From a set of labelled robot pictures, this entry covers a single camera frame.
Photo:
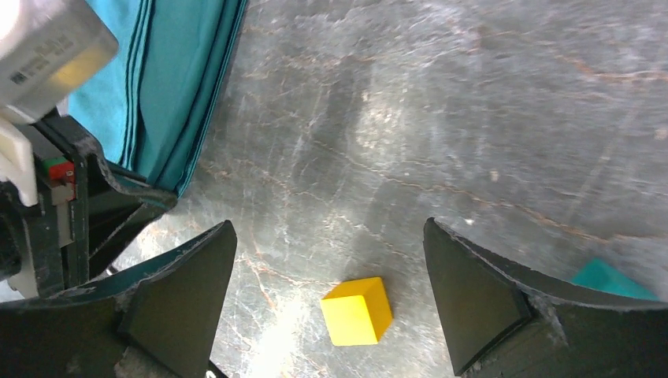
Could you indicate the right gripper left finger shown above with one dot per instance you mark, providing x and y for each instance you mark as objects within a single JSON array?
[{"x": 158, "y": 318}]

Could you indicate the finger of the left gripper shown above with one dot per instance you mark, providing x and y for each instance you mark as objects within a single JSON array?
[{"x": 120, "y": 204}]

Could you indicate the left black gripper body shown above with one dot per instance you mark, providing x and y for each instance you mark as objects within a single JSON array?
[{"x": 44, "y": 221}]

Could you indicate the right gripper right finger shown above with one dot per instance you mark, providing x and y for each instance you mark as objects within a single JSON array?
[{"x": 504, "y": 319}]

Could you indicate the teal cloth napkin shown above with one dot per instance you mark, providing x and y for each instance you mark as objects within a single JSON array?
[{"x": 151, "y": 106}]

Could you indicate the teal small cube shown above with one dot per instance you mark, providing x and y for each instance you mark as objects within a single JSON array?
[{"x": 600, "y": 276}]

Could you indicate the yellow small cube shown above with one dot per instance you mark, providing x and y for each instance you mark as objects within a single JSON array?
[{"x": 357, "y": 312}]

